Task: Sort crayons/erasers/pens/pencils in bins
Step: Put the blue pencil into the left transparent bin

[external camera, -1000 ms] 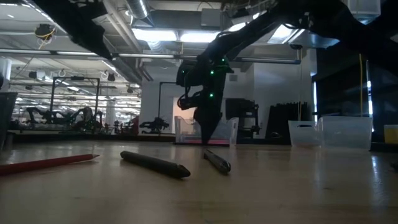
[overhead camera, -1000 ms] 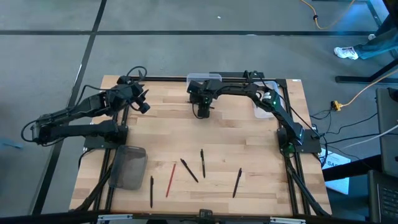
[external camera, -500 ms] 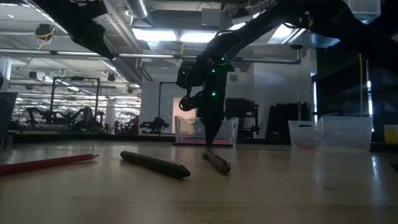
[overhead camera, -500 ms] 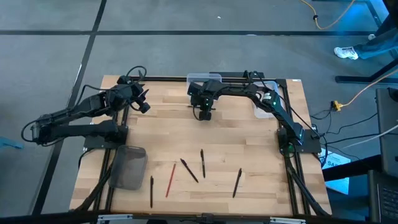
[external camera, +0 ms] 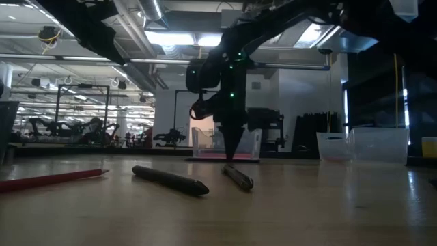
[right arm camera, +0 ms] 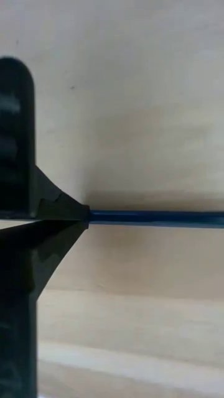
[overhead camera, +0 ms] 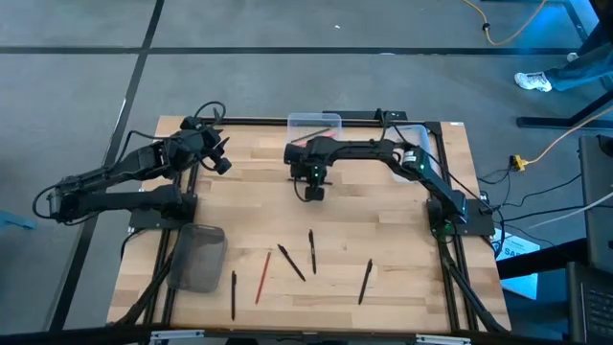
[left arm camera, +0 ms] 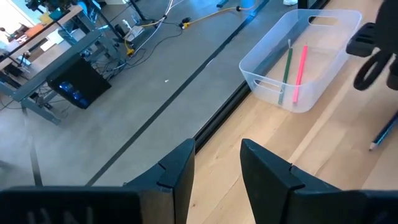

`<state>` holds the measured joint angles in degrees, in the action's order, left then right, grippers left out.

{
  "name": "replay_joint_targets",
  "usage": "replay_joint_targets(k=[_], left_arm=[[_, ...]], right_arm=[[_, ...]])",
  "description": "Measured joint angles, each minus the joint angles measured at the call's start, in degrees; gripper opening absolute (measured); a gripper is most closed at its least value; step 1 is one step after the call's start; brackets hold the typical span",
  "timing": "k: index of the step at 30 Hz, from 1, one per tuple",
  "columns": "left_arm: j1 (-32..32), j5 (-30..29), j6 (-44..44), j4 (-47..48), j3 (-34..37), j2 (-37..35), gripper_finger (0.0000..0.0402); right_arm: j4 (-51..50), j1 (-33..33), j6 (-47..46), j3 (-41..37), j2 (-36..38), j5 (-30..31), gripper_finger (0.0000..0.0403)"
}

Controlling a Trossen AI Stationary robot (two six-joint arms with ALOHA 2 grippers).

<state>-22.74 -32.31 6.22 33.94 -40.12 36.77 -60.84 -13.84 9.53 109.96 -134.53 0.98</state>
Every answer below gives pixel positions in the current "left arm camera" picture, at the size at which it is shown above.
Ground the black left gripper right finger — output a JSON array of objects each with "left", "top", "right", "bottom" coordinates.
[{"left": 240, "top": 138, "right": 398, "bottom": 224}]

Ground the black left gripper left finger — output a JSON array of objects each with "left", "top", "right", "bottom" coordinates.
[{"left": 0, "top": 138, "right": 197, "bottom": 224}]

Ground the clear plastic bin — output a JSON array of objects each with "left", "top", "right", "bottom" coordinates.
[{"left": 238, "top": 8, "right": 363, "bottom": 114}]

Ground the pink pencil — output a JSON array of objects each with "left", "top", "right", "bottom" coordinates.
[{"left": 292, "top": 44, "right": 310, "bottom": 105}]

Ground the green pencil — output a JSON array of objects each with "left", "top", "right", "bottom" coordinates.
[{"left": 277, "top": 38, "right": 294, "bottom": 106}]

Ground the dark blue pencil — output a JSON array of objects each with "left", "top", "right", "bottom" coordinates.
[{"left": 368, "top": 111, "right": 398, "bottom": 152}]

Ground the black computer tower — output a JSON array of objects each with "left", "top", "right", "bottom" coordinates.
[{"left": 45, "top": 57, "right": 112, "bottom": 110}]

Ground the white power strip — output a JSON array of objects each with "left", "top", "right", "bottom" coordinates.
[{"left": 122, "top": 18, "right": 146, "bottom": 43}]

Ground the grey-blue metal desk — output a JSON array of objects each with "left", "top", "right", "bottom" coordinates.
[{"left": 0, "top": 4, "right": 123, "bottom": 126}]

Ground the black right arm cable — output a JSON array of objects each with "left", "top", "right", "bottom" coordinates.
[{"left": 353, "top": 50, "right": 393, "bottom": 92}]

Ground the black aluminium table frame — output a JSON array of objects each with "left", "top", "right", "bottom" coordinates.
[{"left": 193, "top": 0, "right": 331, "bottom": 154}]

